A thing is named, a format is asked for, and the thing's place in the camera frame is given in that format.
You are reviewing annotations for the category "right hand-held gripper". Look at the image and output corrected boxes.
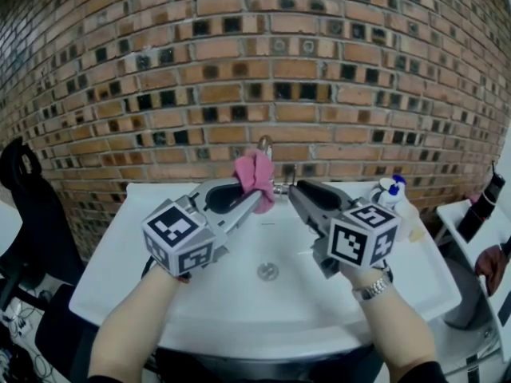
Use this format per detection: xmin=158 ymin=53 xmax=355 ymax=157
xmin=287 ymin=179 xmax=403 ymax=280

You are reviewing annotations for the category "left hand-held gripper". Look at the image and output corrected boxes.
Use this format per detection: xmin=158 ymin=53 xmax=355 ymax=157
xmin=141 ymin=176 xmax=263 ymax=279

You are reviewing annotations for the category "pink cloth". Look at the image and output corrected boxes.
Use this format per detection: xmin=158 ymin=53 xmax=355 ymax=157
xmin=233 ymin=148 xmax=277 ymax=215

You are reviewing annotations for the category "chrome faucet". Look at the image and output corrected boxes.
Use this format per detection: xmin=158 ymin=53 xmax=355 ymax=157
xmin=257 ymin=135 xmax=299 ymax=199

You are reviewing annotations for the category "person's left forearm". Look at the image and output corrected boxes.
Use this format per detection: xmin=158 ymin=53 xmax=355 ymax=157
xmin=89 ymin=267 xmax=188 ymax=381

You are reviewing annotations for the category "person's right forearm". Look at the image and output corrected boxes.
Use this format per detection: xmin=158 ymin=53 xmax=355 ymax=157
xmin=339 ymin=263 xmax=438 ymax=369

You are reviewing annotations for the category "white pump bottle blue nozzle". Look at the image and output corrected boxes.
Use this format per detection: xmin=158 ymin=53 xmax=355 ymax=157
xmin=369 ymin=175 xmax=409 ymax=210

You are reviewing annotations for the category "metal sink drain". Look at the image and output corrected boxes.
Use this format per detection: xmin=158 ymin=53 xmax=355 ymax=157
xmin=257 ymin=262 xmax=279 ymax=281

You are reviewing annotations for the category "pale pink mug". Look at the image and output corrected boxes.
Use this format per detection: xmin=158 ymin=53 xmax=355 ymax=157
xmin=394 ymin=199 xmax=421 ymax=243

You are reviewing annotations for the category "silver wristwatch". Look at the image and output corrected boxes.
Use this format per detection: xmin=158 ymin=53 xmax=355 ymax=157
xmin=352 ymin=274 xmax=393 ymax=302

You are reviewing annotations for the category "white sink basin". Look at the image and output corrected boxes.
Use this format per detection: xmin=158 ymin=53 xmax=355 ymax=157
xmin=68 ymin=180 xmax=463 ymax=355

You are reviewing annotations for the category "white side shelf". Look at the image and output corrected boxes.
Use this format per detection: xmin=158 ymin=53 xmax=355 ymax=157
xmin=435 ymin=199 xmax=511 ymax=374

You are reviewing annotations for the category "black appliance with stand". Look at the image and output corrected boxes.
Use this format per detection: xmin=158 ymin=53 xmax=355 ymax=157
xmin=457 ymin=160 xmax=507 ymax=243

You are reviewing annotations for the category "white round basin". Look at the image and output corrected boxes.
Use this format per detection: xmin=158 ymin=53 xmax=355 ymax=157
xmin=442 ymin=253 xmax=497 ymax=331

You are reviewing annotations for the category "black office chair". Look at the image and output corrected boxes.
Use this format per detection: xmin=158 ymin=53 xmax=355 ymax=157
xmin=0 ymin=136 xmax=101 ymax=383

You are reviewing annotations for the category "person's black right sleeve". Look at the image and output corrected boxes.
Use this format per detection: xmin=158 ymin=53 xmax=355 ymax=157
xmin=389 ymin=359 xmax=449 ymax=383

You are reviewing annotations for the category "tangle of cables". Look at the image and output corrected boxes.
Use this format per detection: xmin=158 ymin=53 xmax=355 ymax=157
xmin=0 ymin=289 xmax=55 ymax=383

